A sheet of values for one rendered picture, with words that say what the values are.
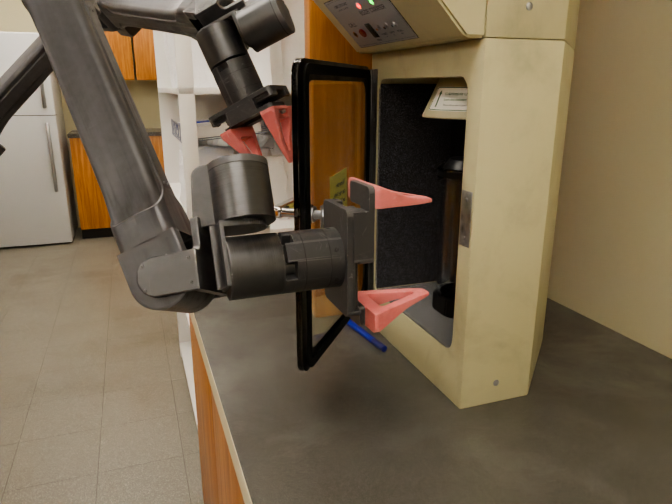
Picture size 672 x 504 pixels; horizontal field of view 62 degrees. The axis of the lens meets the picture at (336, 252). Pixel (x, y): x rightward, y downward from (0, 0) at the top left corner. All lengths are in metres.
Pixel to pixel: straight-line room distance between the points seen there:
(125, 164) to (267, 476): 0.37
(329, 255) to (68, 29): 0.34
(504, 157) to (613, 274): 0.50
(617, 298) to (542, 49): 0.57
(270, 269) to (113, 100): 0.22
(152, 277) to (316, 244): 0.14
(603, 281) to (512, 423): 0.46
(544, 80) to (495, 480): 0.46
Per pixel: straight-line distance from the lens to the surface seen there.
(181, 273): 0.50
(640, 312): 1.13
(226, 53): 0.80
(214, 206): 0.52
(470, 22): 0.68
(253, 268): 0.49
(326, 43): 1.00
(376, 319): 0.54
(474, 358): 0.78
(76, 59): 0.63
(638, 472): 0.76
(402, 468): 0.69
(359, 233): 0.50
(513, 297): 0.78
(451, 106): 0.79
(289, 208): 0.74
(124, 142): 0.57
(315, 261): 0.50
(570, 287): 1.24
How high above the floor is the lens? 1.35
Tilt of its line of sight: 16 degrees down
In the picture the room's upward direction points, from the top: straight up
